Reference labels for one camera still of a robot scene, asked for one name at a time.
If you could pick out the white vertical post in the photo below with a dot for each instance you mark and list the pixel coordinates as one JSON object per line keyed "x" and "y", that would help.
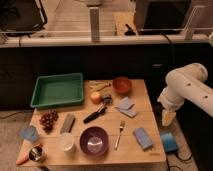
{"x": 94, "y": 24}

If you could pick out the blue plastic cup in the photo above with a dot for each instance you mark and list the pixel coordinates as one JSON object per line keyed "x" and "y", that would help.
{"x": 30, "y": 134}

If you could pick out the orange bowl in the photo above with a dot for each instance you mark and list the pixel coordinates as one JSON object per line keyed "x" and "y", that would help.
{"x": 122, "y": 85}

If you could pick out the black handled peeler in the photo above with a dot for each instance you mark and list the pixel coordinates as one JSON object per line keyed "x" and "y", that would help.
{"x": 106, "y": 100}

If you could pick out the black monitor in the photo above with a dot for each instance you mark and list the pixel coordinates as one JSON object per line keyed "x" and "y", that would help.
{"x": 22, "y": 16}
{"x": 155, "y": 17}

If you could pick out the black monitor right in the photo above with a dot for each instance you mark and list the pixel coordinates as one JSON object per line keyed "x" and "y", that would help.
{"x": 155, "y": 17}

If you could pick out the metal cup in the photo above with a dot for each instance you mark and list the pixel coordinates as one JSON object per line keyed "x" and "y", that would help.
{"x": 37, "y": 154}

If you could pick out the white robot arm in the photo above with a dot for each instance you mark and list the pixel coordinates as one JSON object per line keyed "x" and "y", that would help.
{"x": 185, "y": 83}

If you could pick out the black monitor left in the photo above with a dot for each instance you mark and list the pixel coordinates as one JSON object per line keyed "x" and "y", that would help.
{"x": 22, "y": 16}

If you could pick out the purple bowl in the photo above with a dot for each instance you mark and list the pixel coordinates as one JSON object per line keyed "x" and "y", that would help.
{"x": 94, "y": 141}

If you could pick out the blue sponge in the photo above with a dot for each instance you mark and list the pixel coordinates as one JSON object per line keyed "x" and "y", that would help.
{"x": 143, "y": 138}

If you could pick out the orange carrot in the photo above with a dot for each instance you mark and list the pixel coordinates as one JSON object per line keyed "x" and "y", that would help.
{"x": 25, "y": 158}

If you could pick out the grey folded cloth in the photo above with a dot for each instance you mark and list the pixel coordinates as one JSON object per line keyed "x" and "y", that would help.
{"x": 125, "y": 106}

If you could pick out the grey sponge block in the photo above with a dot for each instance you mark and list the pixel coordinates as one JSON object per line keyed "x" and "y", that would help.
{"x": 68, "y": 123}

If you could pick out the silver fork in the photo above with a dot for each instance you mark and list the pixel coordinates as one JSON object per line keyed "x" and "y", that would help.
{"x": 121, "y": 128}

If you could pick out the green plastic tray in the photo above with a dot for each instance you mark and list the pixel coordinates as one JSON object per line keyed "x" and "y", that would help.
{"x": 58, "y": 91}

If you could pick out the yellow red apple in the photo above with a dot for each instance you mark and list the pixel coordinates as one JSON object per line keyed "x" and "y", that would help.
{"x": 95, "y": 97}

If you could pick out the bunch of red grapes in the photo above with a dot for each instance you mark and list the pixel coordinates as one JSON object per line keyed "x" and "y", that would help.
{"x": 47, "y": 121}

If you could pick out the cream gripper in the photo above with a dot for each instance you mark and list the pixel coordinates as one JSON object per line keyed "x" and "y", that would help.
{"x": 167, "y": 117}

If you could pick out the white cup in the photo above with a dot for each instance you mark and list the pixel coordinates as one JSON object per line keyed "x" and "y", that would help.
{"x": 67, "y": 143}

